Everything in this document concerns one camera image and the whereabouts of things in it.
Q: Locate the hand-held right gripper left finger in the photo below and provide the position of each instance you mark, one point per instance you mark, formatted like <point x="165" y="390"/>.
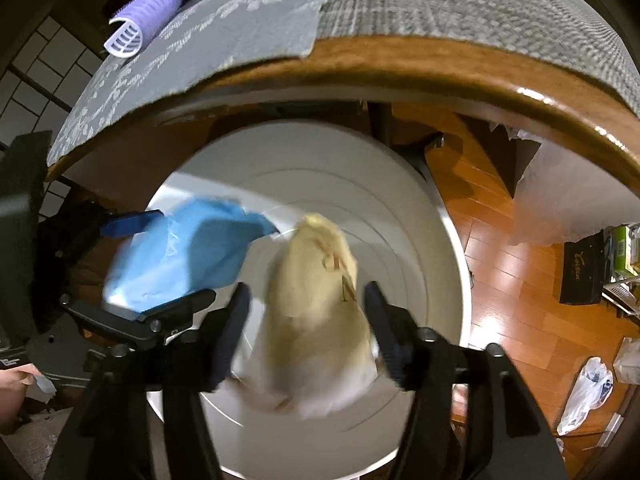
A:
<point x="231" y="340"/>

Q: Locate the blue plastic wrapper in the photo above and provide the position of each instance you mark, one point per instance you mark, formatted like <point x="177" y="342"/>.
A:
<point x="200" y="250"/>

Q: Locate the white round bin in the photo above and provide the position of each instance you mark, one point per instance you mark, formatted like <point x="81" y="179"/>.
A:
<point x="400" y="220"/>

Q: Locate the white plastic bag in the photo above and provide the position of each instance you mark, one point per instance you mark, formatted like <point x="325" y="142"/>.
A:
<point x="585" y="395"/>

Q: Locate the black box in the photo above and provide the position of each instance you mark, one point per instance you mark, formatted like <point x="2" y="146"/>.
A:
<point x="582" y="270"/>

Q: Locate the grey leaf-patterned placemat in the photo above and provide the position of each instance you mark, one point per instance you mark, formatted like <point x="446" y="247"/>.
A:
<point x="225" y="35"/>

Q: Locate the person's left hand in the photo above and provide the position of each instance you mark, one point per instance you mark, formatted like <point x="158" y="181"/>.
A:
<point x="12" y="395"/>

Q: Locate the purple hair roller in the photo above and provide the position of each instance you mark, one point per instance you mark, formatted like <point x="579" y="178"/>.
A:
<point x="145" y="15"/>

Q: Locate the green box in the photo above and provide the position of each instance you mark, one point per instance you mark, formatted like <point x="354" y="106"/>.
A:
<point x="622" y="252"/>

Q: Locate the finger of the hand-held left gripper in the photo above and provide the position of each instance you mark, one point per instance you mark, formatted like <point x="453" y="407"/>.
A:
<point x="170" y="307"/>
<point x="130" y="222"/>

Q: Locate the round wooden table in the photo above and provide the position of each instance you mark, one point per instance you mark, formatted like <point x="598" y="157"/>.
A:
<point x="400" y="75"/>

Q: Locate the grey woven placemat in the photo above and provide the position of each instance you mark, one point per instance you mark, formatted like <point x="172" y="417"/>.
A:
<point x="475" y="5"/>

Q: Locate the white metal rack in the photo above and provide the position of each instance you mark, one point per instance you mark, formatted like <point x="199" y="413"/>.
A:
<point x="622" y="297"/>

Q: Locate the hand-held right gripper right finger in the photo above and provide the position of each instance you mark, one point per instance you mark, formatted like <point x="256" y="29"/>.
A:
<point x="387" y="340"/>

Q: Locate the paper sliding door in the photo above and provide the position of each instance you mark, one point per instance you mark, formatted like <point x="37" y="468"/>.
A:
<point x="50" y="60"/>

